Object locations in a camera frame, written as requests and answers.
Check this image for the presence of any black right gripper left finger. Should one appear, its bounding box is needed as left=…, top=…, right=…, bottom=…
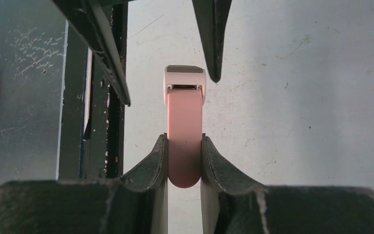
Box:
left=0, top=134, right=168, bottom=234

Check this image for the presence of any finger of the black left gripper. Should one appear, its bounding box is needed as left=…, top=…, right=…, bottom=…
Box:
left=52, top=0, right=131, bottom=106
left=192, top=0, right=232, bottom=83

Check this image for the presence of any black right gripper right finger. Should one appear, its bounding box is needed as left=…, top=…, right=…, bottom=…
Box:
left=201, top=136, right=374, bottom=234

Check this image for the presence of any pink stapler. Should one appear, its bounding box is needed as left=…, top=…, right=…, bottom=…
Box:
left=163, top=65, right=206, bottom=188

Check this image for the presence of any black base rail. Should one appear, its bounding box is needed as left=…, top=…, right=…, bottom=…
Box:
left=57, top=2, right=129, bottom=180

